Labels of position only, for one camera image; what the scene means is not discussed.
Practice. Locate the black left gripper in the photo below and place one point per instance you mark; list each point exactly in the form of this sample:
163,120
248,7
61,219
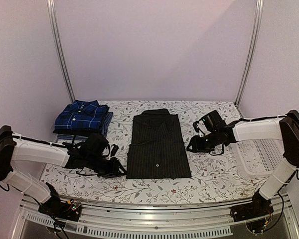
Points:
113,171

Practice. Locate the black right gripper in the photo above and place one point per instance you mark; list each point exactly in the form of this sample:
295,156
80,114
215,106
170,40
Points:
197,146

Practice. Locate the black pinstriped long sleeve shirt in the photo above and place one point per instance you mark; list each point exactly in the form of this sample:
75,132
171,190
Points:
157,148

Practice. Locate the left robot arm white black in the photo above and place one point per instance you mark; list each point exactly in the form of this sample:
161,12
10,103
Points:
16,147

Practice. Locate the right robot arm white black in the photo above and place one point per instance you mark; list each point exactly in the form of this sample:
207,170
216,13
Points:
284,128

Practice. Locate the dark blue checked folded shirt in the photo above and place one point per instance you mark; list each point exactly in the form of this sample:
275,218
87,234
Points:
103,130

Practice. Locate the blue plaid folded shirt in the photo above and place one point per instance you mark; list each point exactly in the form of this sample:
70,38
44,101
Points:
82,115

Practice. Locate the white plastic laundry basket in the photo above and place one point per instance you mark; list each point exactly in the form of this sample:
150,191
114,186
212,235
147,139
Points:
258,158

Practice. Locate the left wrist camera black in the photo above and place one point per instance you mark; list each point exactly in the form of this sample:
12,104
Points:
97,145

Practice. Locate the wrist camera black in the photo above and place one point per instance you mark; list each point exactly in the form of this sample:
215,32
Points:
210,122
97,145

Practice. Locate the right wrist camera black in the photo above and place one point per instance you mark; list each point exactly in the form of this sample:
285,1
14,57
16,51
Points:
210,122

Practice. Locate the aluminium front rail frame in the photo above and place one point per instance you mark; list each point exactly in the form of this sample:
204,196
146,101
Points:
101,220

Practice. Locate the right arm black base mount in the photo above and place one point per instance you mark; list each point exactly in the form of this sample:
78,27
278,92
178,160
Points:
258,207

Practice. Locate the right aluminium frame post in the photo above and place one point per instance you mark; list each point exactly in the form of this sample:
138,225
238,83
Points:
251,51

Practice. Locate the aluminium frame post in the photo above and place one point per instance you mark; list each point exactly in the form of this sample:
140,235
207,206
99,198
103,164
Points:
59,49
251,51

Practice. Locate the left aluminium frame post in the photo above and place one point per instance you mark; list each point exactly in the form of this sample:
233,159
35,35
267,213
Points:
59,49

